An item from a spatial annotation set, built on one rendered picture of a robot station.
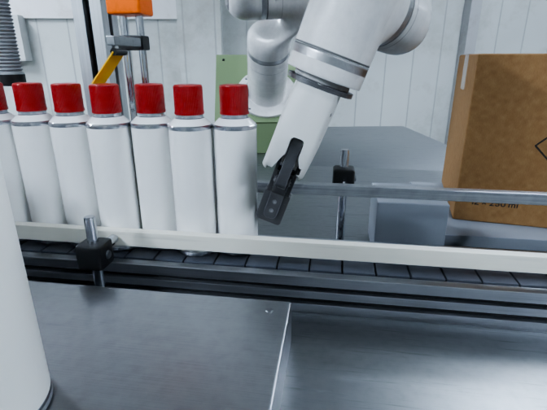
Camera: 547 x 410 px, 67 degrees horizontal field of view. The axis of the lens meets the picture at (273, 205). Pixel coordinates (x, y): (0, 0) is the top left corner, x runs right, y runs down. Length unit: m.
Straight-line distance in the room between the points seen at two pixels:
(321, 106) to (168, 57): 3.05
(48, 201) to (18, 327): 0.31
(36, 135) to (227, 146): 0.24
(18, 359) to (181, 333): 0.14
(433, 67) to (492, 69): 2.98
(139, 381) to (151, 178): 0.25
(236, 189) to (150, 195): 0.11
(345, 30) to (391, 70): 3.16
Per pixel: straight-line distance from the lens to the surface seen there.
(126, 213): 0.54
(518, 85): 0.74
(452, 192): 0.54
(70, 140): 0.55
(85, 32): 0.69
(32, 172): 0.59
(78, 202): 0.57
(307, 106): 0.42
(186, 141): 0.48
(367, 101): 3.55
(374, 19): 0.44
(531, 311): 0.53
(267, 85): 1.23
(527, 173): 0.77
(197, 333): 0.39
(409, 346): 0.47
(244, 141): 0.47
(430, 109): 3.74
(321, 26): 0.43
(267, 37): 1.14
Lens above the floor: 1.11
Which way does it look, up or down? 20 degrees down
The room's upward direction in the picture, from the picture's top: straight up
